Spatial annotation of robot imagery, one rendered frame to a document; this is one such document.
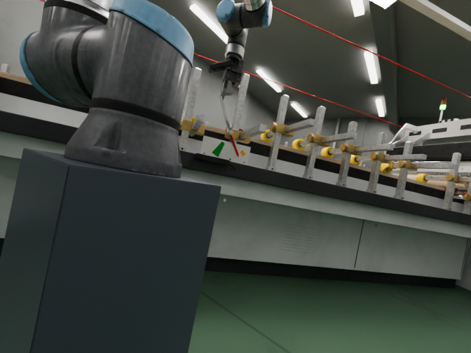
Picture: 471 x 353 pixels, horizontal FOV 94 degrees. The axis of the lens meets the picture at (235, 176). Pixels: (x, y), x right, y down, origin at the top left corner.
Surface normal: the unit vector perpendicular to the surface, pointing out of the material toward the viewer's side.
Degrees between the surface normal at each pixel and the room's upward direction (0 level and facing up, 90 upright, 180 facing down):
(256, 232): 90
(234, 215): 90
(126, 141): 70
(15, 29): 90
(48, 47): 89
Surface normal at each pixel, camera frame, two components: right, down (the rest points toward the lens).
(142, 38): 0.25, 0.05
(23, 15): 0.78, 0.15
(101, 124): -0.08, -0.37
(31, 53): -0.37, 0.05
